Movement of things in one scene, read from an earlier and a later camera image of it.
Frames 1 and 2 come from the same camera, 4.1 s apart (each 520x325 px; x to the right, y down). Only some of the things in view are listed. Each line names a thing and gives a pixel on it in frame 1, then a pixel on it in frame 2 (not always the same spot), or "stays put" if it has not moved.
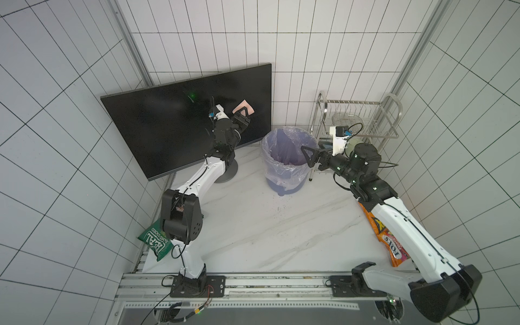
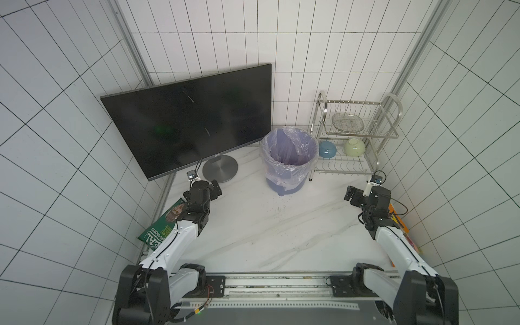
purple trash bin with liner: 285,164 stays put
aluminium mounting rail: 140,292 stays put
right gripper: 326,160 to 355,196
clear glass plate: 352,120 stays put
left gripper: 244,121 to 214,193
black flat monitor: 168,126 stays put
